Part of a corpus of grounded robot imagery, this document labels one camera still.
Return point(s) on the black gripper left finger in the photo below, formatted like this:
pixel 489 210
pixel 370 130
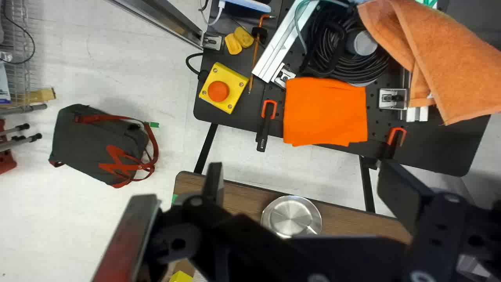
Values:
pixel 214 182

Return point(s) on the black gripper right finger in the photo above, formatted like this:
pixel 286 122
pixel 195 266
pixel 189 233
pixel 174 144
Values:
pixel 401 196

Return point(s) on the green tape piece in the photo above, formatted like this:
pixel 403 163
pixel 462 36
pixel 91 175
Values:
pixel 174 199

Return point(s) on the black perforated cart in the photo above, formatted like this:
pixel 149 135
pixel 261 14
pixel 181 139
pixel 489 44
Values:
pixel 444 146

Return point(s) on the yellow emergency stop box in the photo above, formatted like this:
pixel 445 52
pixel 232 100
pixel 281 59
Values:
pixel 221 91

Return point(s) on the flat folded orange cloth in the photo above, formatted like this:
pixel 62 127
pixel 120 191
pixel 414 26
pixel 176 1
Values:
pixel 323 111

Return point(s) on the orange L-shaped hex key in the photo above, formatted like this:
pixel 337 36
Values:
pixel 256 52

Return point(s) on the small yellow plastic piece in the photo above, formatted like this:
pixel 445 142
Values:
pixel 232 44
pixel 243 36

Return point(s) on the orange terry towel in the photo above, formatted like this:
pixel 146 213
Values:
pixel 448 56

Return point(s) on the silver aluminium extrusion bar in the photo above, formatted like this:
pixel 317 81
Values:
pixel 282 47

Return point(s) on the small wooden block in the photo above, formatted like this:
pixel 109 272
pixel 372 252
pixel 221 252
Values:
pixel 37 94

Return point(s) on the red tool rack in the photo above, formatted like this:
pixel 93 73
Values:
pixel 8 157

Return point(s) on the small silver metal bracket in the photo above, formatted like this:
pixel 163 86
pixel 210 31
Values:
pixel 392 97

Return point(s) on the grey metal rail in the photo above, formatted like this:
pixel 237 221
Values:
pixel 162 17

